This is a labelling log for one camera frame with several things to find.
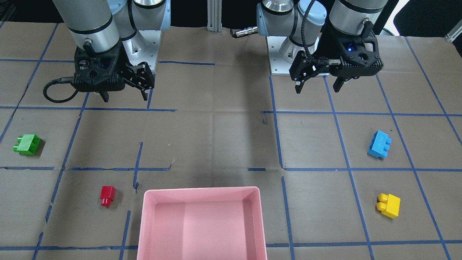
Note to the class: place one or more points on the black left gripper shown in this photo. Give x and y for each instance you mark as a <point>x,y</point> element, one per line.
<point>326,47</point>

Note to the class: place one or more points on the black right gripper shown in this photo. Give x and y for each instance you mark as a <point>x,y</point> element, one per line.
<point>123,57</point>

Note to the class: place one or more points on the blue toy block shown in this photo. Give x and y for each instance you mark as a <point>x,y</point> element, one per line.
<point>380,144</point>

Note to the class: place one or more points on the red toy block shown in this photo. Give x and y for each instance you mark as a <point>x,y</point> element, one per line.
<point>107,195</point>

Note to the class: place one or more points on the green toy block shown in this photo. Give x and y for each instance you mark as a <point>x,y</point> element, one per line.
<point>27,144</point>

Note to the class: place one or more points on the yellow toy block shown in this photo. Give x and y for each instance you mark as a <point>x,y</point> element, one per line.
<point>388,205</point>

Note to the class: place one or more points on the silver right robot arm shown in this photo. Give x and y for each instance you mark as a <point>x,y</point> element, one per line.
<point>105,22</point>

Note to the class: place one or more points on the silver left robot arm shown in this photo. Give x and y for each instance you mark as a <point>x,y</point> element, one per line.
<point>305,21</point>

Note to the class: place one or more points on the pink plastic box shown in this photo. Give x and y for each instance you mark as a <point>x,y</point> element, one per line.
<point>211,223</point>

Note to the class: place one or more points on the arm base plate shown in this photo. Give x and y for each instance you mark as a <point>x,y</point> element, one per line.
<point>281,53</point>
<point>143,46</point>

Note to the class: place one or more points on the aluminium frame post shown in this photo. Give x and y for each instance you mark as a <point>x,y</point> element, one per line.
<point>214,16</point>

